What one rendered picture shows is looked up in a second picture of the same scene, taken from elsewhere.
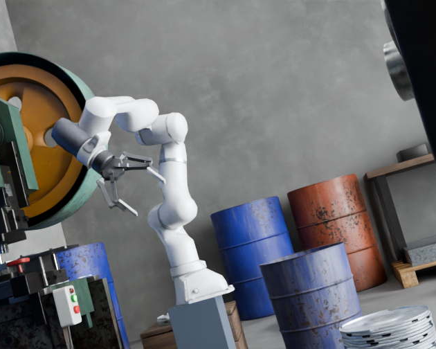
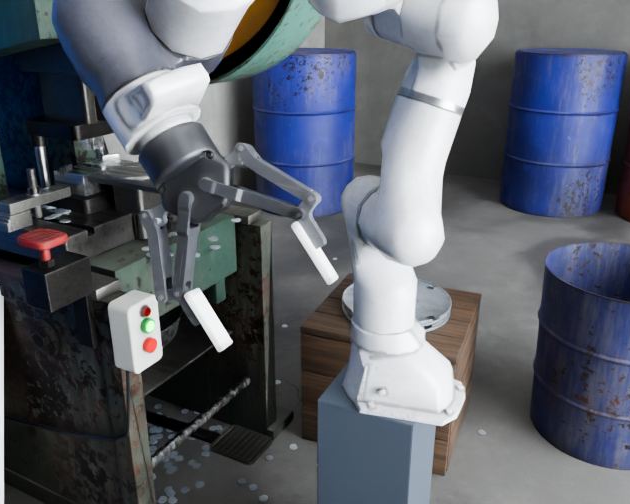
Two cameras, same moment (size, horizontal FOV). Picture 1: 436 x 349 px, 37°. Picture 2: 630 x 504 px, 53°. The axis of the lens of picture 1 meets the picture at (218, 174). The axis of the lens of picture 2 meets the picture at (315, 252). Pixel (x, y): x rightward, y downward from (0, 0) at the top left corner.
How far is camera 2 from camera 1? 1.57 m
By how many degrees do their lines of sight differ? 33
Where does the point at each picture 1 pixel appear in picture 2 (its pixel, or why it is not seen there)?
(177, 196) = (406, 204)
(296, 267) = (610, 316)
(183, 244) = (389, 298)
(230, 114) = not seen: outside the picture
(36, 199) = not seen: hidden behind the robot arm
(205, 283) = (405, 386)
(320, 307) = (620, 390)
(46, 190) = not seen: hidden behind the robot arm
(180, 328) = (331, 438)
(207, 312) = (390, 442)
